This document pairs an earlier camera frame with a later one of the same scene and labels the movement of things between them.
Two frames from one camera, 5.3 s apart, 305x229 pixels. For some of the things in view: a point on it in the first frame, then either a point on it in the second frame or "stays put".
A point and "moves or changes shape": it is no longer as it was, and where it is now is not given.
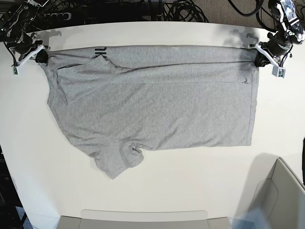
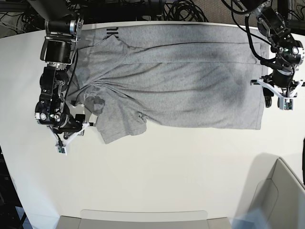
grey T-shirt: [117, 102] moves or changes shape
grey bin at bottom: [141, 219] stays put
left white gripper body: [29, 55] -> [65, 143]
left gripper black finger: [42, 57] -> [81, 118]
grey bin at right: [281, 196] stays put
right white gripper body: [258, 47] -> [290, 94]
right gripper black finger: [261, 60] -> [268, 94]
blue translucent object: [256, 218] stays put
